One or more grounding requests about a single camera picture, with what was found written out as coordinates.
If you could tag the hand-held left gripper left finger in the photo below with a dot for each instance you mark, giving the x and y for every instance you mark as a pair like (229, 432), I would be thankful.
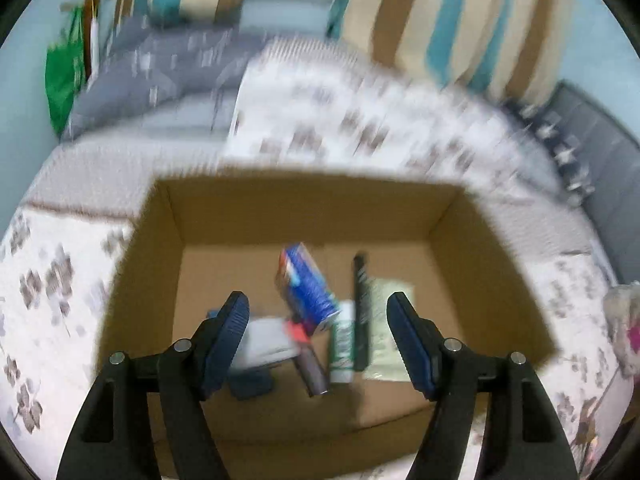
(227, 345)

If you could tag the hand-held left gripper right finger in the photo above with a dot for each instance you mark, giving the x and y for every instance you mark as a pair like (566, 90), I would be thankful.
(407, 345)

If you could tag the clear plastic packet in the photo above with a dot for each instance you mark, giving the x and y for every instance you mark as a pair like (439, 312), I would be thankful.
(387, 335)

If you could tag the small white box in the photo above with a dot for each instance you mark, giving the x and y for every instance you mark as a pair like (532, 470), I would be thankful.
(267, 342)

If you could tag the white blue packet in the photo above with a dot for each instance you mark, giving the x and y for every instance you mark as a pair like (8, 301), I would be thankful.
(252, 385)

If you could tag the long black slim box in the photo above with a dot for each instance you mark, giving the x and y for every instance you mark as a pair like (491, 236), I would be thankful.
(361, 310)

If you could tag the green toothpaste tube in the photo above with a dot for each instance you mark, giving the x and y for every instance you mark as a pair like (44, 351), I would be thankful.
(342, 350)

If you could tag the red and black marker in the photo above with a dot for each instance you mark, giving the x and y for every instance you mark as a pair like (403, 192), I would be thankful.
(312, 370)

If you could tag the blue striped toothpaste box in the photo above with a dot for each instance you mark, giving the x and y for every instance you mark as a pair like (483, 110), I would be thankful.
(307, 287)

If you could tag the brown cardboard box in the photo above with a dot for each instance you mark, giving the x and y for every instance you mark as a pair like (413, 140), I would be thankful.
(300, 215)

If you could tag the white floral quilt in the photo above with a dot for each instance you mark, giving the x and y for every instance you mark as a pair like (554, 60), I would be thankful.
(350, 120)

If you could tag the navy star pillow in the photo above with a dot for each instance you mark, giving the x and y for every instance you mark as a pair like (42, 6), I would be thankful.
(555, 150)

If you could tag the grey star print duvet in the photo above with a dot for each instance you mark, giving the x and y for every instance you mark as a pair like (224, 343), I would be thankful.
(160, 75)

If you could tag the green shopping bag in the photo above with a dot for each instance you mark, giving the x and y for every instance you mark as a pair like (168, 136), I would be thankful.
(62, 75)

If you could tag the striped pillow right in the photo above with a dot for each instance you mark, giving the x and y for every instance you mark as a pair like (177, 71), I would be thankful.
(450, 15)

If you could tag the wooden coat rack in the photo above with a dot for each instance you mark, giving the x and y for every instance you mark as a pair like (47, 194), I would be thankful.
(92, 20)

